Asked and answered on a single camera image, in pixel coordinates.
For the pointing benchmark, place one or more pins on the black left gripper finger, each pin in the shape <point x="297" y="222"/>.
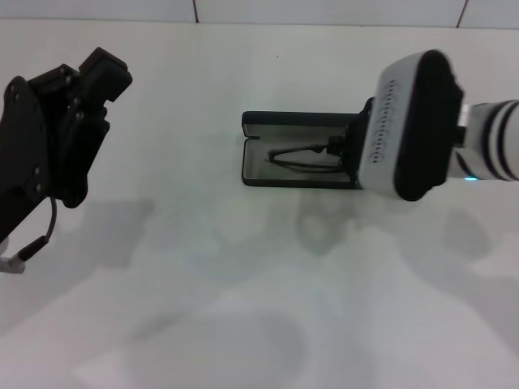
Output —
<point x="105" y="75"/>
<point x="91" y="115"/>

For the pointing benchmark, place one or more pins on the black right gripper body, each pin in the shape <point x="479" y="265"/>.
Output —
<point x="357" y="154"/>

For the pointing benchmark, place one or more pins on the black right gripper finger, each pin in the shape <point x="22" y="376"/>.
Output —
<point x="335" y="146"/>

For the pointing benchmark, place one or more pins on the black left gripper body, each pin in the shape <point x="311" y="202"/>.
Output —
<point x="36" y="154"/>

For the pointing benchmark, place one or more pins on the black round glasses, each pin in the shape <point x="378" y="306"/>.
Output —
<point x="318" y="150"/>

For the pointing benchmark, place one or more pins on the black glasses case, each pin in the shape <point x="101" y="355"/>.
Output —
<point x="255" y="170"/>

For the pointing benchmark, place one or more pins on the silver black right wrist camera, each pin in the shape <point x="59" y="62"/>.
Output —
<point x="421" y="129"/>

